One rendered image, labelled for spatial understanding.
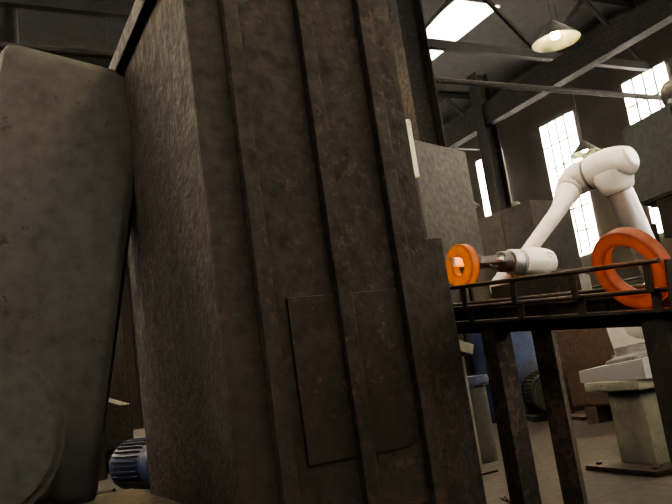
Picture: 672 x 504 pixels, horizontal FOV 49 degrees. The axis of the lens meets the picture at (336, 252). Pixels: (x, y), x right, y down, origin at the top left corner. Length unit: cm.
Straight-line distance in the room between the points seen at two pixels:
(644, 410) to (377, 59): 173
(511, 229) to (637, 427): 477
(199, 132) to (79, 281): 80
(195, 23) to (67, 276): 94
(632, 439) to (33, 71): 261
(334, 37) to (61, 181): 103
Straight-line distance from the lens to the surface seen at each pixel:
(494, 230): 788
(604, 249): 171
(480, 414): 384
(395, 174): 209
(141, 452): 433
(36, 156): 260
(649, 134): 783
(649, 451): 315
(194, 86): 197
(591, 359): 505
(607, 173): 304
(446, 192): 647
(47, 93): 269
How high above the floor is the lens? 51
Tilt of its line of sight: 10 degrees up
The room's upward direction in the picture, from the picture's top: 8 degrees counter-clockwise
